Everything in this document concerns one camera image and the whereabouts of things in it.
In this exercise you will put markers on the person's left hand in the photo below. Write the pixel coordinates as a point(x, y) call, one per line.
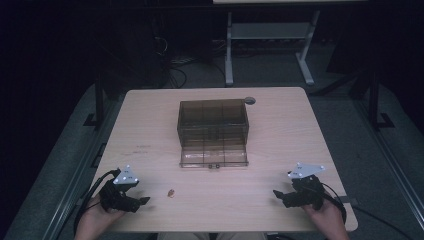
point(100, 213)

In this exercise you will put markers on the person's right hand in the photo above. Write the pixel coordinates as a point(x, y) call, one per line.
point(325, 216)

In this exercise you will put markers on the white metal table frame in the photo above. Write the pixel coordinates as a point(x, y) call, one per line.
point(270, 31)

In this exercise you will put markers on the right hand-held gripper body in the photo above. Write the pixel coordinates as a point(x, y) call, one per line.
point(308, 190)

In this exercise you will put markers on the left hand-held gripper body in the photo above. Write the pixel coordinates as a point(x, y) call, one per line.
point(115, 196)

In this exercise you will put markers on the clear brown drawer cabinet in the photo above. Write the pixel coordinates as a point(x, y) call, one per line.
point(213, 116)

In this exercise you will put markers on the black metal stand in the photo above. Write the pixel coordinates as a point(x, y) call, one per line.
point(99, 100)
point(375, 103)

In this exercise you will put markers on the small brown trinket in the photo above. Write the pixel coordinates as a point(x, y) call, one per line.
point(171, 193)

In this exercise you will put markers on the grey table grommet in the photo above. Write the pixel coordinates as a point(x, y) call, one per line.
point(250, 100)

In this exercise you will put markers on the clear brown drawer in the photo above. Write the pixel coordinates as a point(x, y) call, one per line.
point(213, 156)

